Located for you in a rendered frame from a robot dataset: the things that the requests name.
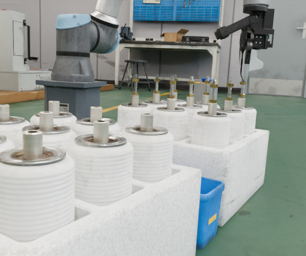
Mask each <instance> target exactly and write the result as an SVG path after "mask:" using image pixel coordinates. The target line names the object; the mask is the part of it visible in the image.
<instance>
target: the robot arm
mask: <svg viewBox="0 0 306 256"><path fill-rule="evenodd" d="M269 1H270V0H243V13H245V14H249V16H247V17H245V18H243V19H241V20H239V21H237V22H235V23H233V24H231V25H229V26H226V27H225V26H223V27H220V28H219V29H217V31H216V32H215V36H216V39H217V40H219V39H221V40H222V39H226V38H227V37H228V36H229V35H230V34H232V33H234V32H236V31H238V30H240V29H241V31H242V32H241V34H240V40H239V45H240V48H239V71H240V76H241V78H243V80H244V81H246V79H247V76H248V72H249V71H254V70H258V69H261V68H262V67H263V62H262V61H260V60H258V59H257V52H256V50H260V49H267V48H272V47H273V37H274V29H272V28H273V18H274V9H269V8H268V6H269ZM122 2H123V0H98V2H97V5H96V9H95V10H94V11H92V12H90V13H89V14H61V15H58V16H57V18H56V26H55V28H56V60H55V63H54V66H53V69H52V72H51V80H52V81H65V82H94V81H95V76H94V72H93V69H92V66H91V63H90V53H97V54H106V53H110V52H112V51H114V50H115V49H116V48H117V46H118V44H119V41H120V35H119V30H118V26H119V22H118V20H117V17H118V14H119V11H120V8H121V5H122ZM269 34H270V35H272V42H271V44H270V41H268V39H269Z"/></svg>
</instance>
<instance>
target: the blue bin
mask: <svg viewBox="0 0 306 256"><path fill-rule="evenodd" d="M224 188H225V184H224V182H222V181H219V180H215V179H210V178H206V177H201V187H200V201H199V214H198V227H197V240H196V249H202V248H203V247H204V246H205V245H206V244H207V243H208V242H209V241H210V240H211V239H212V238H213V237H214V236H215V235H216V234H217V228H218V220H219V213H220V205H221V198H222V191H224Z"/></svg>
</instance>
